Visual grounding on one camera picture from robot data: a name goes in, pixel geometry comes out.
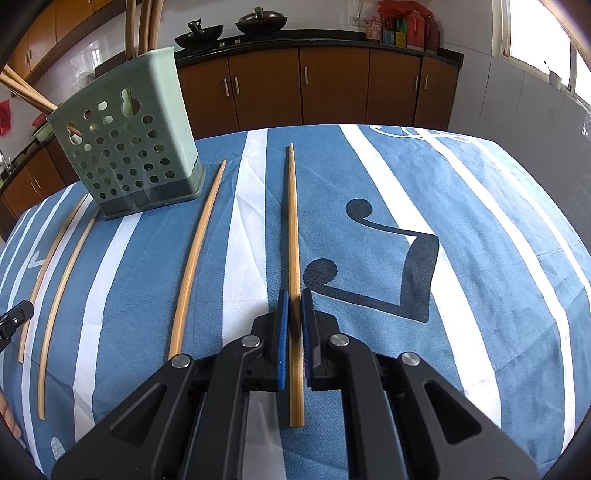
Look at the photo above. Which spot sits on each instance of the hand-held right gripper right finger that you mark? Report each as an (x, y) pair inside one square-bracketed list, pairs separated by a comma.
[(308, 341)]

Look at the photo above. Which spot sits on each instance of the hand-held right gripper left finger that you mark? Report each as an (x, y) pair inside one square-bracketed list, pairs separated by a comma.
[(282, 341)]

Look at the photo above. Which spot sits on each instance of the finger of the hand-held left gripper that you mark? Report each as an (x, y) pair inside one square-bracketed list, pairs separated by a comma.
[(16, 316)]

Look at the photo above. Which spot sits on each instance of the bamboo chopstick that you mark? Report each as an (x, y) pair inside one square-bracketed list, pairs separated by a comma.
[(293, 230), (131, 27), (23, 94), (157, 21), (45, 265), (145, 23), (32, 87), (193, 251), (50, 327)]

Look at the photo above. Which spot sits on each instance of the green perforated chopstick holder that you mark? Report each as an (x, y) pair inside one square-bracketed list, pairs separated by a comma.
[(182, 106)]

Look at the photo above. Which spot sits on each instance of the person's left hand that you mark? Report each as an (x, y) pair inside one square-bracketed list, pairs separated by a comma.
[(8, 415)]

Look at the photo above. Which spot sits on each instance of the blue white striped tablecloth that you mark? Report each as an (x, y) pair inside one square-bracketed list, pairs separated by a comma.
[(392, 184)]

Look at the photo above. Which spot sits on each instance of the red basin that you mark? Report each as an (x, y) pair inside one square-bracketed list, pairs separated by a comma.
[(40, 122)]

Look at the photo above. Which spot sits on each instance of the red hanging plastic bag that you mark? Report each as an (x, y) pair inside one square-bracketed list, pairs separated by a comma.
[(4, 117)]

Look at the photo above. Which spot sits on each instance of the black gas stove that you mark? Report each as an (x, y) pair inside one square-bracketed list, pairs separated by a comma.
[(231, 44)]

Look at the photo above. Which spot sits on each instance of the brown kitchen cabinets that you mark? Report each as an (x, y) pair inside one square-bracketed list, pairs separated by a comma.
[(323, 39)]

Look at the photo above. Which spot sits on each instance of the black wok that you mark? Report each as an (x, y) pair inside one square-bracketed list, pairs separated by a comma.
[(198, 39)]

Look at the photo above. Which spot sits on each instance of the pink labelled bottle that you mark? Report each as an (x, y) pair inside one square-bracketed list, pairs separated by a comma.
[(374, 31)]

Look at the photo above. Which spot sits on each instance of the black pot with lid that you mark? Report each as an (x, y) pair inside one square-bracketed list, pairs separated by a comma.
[(261, 23)]

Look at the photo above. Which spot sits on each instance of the large red bottle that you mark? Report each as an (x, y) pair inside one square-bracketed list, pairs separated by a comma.
[(415, 32), (431, 34)]

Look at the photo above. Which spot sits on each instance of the red bag over bottles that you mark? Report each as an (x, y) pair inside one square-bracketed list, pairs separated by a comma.
[(404, 8)]

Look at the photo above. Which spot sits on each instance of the sliding glass window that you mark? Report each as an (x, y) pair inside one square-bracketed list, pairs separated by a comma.
[(535, 37)]

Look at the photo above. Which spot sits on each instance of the brown wall cabinets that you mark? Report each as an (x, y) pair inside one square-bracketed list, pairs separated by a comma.
[(41, 41)]

